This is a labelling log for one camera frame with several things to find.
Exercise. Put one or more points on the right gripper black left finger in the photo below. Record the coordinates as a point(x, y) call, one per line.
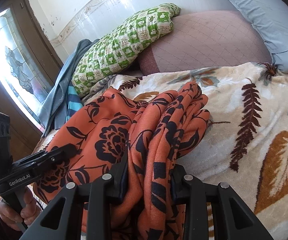
point(62, 217)

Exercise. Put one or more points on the orange floral garment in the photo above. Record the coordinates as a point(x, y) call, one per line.
point(153, 135)

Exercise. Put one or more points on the person's left hand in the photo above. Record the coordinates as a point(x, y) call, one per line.
point(27, 215)

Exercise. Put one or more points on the grey-blue garment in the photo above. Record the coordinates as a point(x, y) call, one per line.
point(53, 111)

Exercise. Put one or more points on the blue striped knit sleeve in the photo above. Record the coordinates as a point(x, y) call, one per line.
point(73, 102)

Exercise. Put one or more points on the cream leaf-pattern fleece blanket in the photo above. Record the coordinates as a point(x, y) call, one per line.
point(246, 141)

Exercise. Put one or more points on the green checkered pillow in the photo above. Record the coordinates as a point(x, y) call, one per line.
point(116, 51)

